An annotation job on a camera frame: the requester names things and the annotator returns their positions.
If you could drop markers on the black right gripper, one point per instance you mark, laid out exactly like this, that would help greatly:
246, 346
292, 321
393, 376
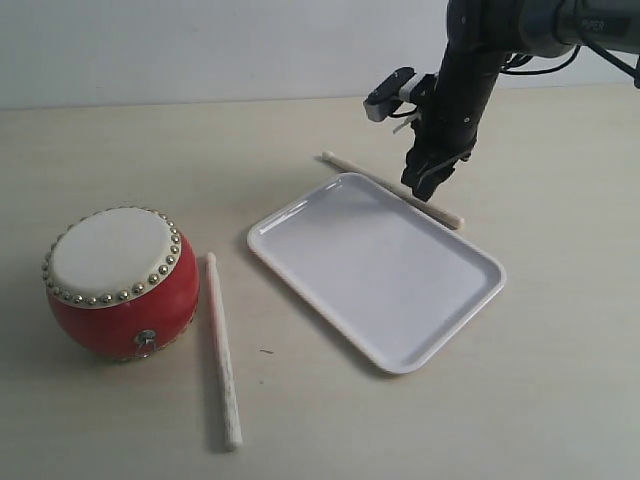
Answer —
449, 124

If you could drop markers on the white drumstick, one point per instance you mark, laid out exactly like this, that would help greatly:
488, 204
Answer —
445, 217
217, 314

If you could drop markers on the white plastic tray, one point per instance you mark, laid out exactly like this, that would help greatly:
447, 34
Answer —
395, 283

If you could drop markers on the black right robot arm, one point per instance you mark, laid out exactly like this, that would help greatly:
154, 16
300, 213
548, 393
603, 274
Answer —
481, 35

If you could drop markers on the red small drum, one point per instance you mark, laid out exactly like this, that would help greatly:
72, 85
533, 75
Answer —
122, 282

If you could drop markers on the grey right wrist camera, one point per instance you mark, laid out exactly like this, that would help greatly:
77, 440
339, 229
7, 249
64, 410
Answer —
384, 99

